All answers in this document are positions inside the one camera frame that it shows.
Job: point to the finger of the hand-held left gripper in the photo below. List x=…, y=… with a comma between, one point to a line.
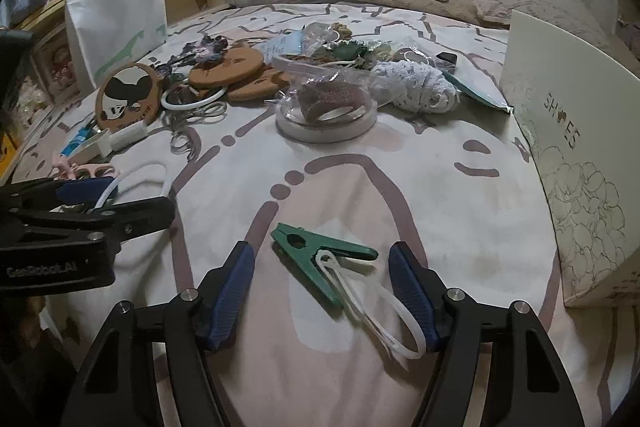
x=80, y=191
x=135, y=214

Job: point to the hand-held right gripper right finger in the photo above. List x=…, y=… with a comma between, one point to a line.
x=415, y=297

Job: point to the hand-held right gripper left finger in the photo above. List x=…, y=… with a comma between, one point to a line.
x=230, y=292

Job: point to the pink eyelash curler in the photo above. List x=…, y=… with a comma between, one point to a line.
x=80, y=169

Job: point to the green clothespin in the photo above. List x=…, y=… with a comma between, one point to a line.
x=310, y=252

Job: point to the white shoe box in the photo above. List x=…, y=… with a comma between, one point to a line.
x=575, y=132

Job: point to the blue packet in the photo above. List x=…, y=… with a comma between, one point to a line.
x=77, y=141

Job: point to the metal key rings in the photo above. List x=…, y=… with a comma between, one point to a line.
x=182, y=142

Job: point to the panda print wooden coaster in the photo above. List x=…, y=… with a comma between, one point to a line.
x=125, y=94

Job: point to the printed blanket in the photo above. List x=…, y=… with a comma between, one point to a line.
x=400, y=182

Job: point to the cartoon printed box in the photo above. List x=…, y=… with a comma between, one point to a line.
x=60, y=67

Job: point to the cork coaster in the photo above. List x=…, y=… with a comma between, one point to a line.
x=225, y=64
x=255, y=89

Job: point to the white tape roll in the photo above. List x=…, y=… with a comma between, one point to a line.
x=325, y=132

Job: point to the white lace roll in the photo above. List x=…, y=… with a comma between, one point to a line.
x=420, y=87

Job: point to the teal packet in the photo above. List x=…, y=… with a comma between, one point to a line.
x=475, y=87

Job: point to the zip bag with ribbon roll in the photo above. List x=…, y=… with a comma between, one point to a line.
x=325, y=92

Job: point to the small black box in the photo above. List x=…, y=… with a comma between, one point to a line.
x=446, y=61

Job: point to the bag of green fabric flowers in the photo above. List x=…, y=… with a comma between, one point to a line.
x=350, y=44

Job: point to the beige bed sheet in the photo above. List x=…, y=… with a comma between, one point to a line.
x=440, y=9

